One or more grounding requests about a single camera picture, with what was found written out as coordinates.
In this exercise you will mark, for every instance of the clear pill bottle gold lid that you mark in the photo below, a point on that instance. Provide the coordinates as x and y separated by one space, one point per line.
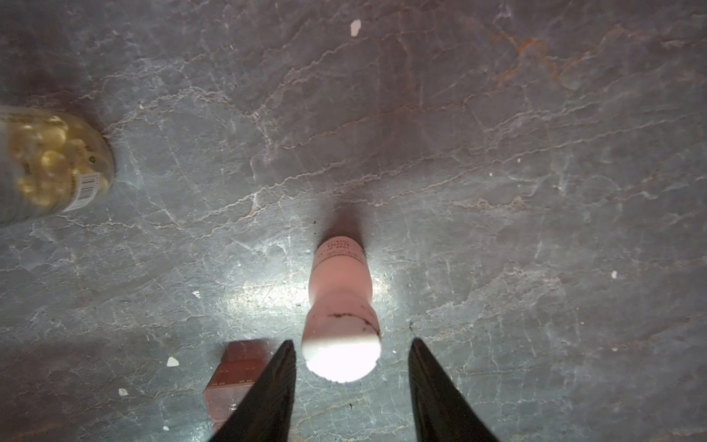
51 162

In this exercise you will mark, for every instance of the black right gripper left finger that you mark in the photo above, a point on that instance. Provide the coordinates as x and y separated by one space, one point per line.
265 413

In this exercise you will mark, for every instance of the small white pill bottle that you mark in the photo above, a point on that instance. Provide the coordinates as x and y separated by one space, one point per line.
341 340

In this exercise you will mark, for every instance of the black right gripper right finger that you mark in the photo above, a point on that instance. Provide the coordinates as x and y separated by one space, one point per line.
440 411

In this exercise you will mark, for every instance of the red weekly pill organizer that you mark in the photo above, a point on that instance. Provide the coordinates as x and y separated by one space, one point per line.
239 368

